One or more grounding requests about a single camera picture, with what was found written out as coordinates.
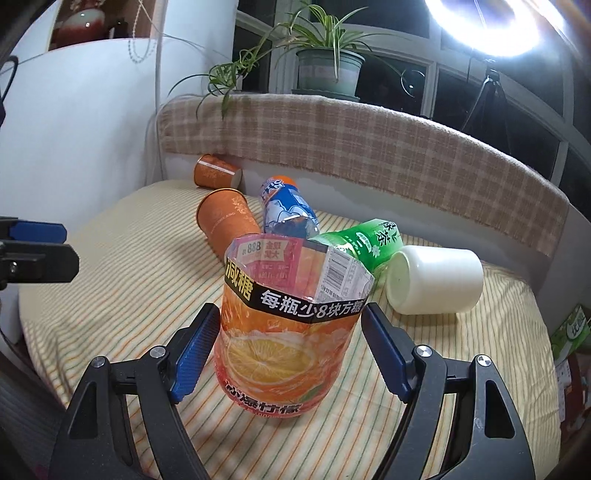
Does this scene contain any orange juice cut bottle cup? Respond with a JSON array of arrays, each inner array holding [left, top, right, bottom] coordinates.
[[213, 234, 375, 418]]

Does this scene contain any white plastic cup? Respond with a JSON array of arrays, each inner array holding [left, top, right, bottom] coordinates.
[[385, 245, 484, 315]]

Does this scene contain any orange paper cup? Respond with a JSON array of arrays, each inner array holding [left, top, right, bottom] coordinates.
[[193, 154, 242, 189], [195, 188, 260, 261]]

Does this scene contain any green tea cut bottle cup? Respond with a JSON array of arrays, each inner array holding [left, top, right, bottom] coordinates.
[[311, 219, 404, 281]]

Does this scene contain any blue label cut bottle cup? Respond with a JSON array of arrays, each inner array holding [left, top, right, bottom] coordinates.
[[259, 175, 320, 239]]

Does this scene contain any dark red cardboard box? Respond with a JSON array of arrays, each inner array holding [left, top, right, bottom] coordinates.
[[556, 352, 590, 443]]

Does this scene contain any striped yellow mattress cover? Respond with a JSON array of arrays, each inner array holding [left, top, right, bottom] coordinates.
[[19, 180, 560, 479]]

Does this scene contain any green paper bag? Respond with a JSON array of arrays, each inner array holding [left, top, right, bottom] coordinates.
[[550, 304, 590, 365]]

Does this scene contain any red white ceramic vase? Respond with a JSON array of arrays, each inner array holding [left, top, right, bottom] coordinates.
[[49, 0, 108, 50]]

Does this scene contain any beige plaid blanket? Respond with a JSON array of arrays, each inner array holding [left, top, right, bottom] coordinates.
[[156, 94, 570, 257]]

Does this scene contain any black light tripod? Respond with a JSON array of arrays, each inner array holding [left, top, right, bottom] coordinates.
[[461, 58, 512, 155]]

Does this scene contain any potted spider plant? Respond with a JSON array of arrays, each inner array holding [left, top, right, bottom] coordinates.
[[168, 0, 403, 121]]

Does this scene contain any ring light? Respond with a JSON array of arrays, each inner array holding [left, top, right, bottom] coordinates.
[[425, 0, 566, 58]]

